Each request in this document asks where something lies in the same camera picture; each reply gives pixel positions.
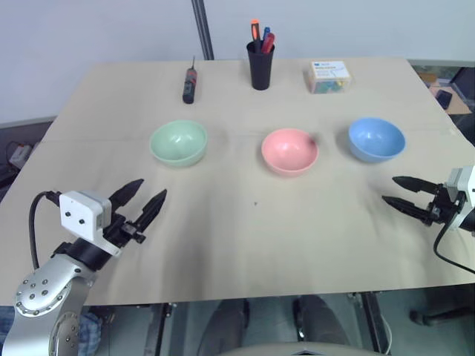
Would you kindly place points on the blue plaid cloth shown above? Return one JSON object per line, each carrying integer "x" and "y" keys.
{"x": 91, "y": 333}

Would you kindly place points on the black phone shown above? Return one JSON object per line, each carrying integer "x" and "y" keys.
{"x": 444, "y": 98}

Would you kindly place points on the white power strip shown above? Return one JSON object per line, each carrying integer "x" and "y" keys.
{"x": 21, "y": 154}

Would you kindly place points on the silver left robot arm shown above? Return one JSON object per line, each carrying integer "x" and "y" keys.
{"x": 44, "y": 289}

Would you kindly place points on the black table frame leg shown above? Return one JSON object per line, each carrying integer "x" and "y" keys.
{"x": 373, "y": 322}
{"x": 157, "y": 330}

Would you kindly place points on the black chair base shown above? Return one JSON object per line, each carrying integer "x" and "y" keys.
{"x": 441, "y": 317}

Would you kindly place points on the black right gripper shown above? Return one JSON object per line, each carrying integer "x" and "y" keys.
{"x": 445, "y": 209}

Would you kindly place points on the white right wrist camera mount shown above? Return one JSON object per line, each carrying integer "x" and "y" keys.
{"x": 462, "y": 181}

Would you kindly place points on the beige rounded robot torso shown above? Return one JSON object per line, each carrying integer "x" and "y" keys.
{"x": 300, "y": 348}

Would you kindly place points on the green bowl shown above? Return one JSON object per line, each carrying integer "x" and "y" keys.
{"x": 178, "y": 144}

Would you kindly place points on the grey aluminium post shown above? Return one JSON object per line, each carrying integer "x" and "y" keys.
{"x": 203, "y": 29}

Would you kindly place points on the beige table cover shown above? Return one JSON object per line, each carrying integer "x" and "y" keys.
{"x": 237, "y": 230}

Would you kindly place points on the black pen cup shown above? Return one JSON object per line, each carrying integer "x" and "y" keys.
{"x": 261, "y": 70}

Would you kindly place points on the blue bowl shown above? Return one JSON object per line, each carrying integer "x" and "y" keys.
{"x": 376, "y": 141}

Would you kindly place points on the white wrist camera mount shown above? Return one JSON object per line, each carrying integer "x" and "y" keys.
{"x": 462, "y": 181}
{"x": 79, "y": 213}

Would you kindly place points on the red bowl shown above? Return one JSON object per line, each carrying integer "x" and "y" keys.
{"x": 289, "y": 154}

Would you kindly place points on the blue pen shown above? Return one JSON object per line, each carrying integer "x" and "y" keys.
{"x": 266, "y": 33}

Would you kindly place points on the red pen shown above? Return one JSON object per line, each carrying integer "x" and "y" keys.
{"x": 268, "y": 42}

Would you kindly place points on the clear box of pushpins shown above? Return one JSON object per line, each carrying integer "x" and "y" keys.
{"x": 329, "y": 78}

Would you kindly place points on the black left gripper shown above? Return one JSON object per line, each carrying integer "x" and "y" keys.
{"x": 120, "y": 230}

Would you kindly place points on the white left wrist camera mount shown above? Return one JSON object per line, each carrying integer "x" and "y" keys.
{"x": 79, "y": 213}

